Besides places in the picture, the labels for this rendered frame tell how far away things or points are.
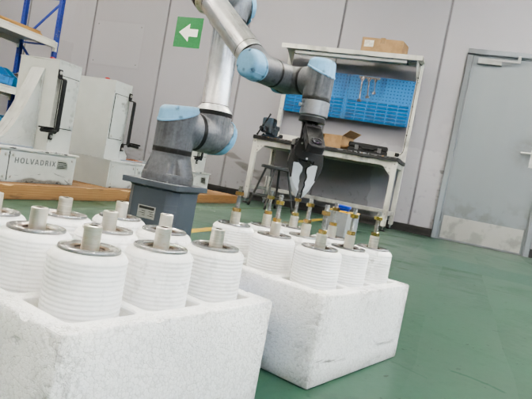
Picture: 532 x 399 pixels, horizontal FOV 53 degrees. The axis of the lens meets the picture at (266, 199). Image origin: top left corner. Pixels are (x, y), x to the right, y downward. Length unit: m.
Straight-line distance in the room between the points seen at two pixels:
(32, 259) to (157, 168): 0.84
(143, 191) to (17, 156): 1.65
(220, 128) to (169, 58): 5.88
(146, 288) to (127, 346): 0.10
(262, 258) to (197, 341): 0.40
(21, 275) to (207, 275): 0.25
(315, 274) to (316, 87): 0.55
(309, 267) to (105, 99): 2.92
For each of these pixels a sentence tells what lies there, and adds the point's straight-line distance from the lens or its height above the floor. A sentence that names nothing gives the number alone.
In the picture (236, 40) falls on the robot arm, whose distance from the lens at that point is 1.45.
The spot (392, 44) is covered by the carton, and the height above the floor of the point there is 1.98.
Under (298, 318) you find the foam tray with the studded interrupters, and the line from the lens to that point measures 1.03.
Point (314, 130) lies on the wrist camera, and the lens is 1.38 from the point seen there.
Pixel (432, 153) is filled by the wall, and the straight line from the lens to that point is 6.26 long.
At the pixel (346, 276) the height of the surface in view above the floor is 0.20.
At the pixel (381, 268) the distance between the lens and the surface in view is 1.26.
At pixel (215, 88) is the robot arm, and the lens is 1.66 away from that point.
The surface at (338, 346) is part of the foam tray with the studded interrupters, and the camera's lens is 1.10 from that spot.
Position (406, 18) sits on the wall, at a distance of 6.61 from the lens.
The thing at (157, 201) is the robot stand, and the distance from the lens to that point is 1.52.
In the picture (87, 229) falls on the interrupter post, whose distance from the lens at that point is 0.67.
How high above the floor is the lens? 0.38
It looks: 3 degrees down
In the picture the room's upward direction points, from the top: 11 degrees clockwise
